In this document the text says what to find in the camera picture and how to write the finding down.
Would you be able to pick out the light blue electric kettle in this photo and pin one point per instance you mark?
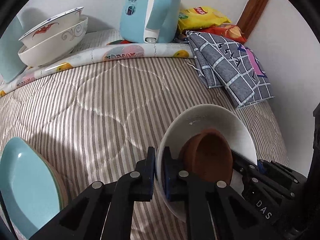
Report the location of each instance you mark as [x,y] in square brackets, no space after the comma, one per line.
[149,21]

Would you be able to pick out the green square plate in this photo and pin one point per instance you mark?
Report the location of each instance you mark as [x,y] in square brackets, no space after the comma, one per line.
[52,172]

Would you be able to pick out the blue patterned porcelain bowl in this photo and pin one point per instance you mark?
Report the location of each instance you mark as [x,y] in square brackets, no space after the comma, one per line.
[51,27]

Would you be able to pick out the grey checked cloth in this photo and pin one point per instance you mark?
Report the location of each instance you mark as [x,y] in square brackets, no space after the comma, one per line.
[222,62]

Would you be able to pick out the brown wooden door frame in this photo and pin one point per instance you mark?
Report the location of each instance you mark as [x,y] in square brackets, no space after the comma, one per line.
[251,15]

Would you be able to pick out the yellow chips bag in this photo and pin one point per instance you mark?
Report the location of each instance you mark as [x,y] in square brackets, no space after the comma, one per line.
[199,18]

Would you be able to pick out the fruit pattern plastic mat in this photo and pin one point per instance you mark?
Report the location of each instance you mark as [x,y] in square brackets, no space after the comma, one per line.
[97,47]

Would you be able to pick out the light blue thermos jug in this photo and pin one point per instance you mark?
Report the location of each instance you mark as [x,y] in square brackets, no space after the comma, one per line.
[11,65]

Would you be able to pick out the red snack bag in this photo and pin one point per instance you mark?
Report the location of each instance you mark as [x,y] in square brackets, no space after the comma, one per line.
[226,30]

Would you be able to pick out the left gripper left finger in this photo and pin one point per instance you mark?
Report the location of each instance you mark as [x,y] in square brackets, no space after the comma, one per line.
[104,211]

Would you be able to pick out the striped quilted table cover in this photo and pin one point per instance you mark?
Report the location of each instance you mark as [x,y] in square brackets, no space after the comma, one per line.
[96,121]

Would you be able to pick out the large white porcelain bowl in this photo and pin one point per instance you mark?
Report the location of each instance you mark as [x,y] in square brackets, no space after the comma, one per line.
[55,47]

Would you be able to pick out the blue square plate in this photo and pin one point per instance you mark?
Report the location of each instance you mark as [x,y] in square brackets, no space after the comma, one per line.
[27,187]

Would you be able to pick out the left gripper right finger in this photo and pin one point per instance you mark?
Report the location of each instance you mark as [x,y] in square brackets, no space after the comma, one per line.
[212,210]

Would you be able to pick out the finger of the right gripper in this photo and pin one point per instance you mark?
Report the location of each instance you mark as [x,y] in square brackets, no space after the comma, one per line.
[249,170]
[282,174]

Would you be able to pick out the small brown clay bowl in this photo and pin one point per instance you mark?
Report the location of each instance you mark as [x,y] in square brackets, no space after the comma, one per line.
[215,175]

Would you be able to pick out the white ceramic bowl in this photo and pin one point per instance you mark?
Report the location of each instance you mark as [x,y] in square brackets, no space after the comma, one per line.
[192,122]

